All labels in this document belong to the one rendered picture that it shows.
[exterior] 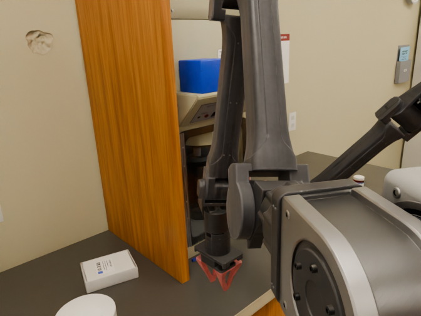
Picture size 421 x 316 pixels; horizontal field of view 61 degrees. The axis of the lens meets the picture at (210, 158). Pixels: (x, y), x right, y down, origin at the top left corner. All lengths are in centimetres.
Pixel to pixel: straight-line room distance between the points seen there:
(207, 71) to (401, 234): 78
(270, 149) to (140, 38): 64
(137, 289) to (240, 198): 78
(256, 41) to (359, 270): 36
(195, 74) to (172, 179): 30
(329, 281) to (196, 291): 88
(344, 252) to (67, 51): 123
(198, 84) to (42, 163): 66
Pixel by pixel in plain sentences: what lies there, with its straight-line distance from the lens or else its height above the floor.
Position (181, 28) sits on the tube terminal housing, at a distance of 108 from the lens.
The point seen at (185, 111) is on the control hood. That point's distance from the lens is 102.
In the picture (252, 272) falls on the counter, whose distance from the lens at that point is 120.
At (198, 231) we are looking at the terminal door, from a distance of 123.
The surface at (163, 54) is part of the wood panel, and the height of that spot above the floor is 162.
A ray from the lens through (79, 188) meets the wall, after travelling 145.
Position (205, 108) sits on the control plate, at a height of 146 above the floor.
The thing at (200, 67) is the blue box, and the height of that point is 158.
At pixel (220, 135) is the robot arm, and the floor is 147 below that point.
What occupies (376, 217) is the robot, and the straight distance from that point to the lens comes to 32.
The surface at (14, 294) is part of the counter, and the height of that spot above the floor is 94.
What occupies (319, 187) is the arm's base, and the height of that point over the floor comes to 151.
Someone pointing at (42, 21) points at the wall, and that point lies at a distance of 136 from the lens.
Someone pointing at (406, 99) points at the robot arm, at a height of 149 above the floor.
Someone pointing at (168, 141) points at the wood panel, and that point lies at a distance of 97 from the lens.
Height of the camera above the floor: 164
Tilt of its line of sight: 18 degrees down
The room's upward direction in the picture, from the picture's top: 3 degrees counter-clockwise
